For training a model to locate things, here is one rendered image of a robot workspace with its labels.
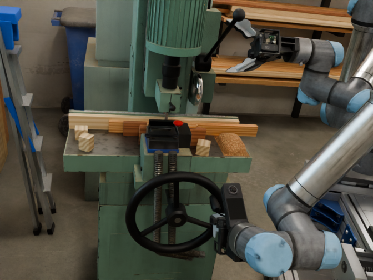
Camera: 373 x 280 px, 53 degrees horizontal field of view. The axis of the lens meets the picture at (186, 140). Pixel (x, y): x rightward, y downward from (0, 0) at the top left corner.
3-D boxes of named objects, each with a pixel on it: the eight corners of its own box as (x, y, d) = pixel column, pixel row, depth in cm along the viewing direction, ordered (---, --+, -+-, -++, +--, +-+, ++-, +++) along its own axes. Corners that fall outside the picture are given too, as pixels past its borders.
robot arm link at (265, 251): (297, 280, 68) (253, 280, 67) (271, 263, 79) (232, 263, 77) (299, 236, 69) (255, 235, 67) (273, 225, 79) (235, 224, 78)
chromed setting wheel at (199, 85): (193, 111, 139) (197, 79, 133) (187, 98, 149) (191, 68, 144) (201, 111, 139) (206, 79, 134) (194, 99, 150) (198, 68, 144)
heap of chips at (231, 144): (223, 156, 123) (225, 146, 121) (213, 136, 135) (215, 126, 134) (250, 156, 125) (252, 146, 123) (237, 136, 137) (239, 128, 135)
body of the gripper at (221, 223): (211, 248, 93) (226, 262, 82) (213, 213, 94) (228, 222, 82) (240, 248, 95) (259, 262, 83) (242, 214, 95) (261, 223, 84)
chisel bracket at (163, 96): (158, 116, 124) (160, 93, 120) (154, 100, 136) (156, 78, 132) (180, 118, 126) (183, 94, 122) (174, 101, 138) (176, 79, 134)
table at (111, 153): (59, 190, 106) (58, 172, 104) (69, 139, 133) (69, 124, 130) (259, 189, 119) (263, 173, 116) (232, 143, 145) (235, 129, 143)
